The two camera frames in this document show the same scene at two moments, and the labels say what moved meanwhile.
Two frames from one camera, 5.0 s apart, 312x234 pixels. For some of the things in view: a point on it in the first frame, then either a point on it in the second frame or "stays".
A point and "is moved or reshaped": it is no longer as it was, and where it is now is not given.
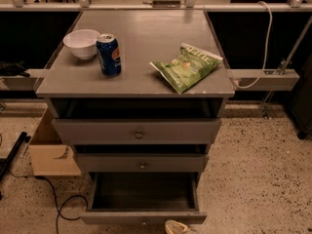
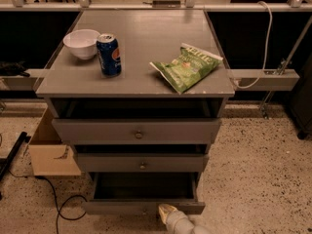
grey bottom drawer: [142, 199] is moved or reshaped
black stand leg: [22, 139] stays
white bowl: [82, 43] stays
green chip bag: [192, 65] stays
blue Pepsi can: [109, 55] stays
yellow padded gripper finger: [175, 227] -> [176, 222]
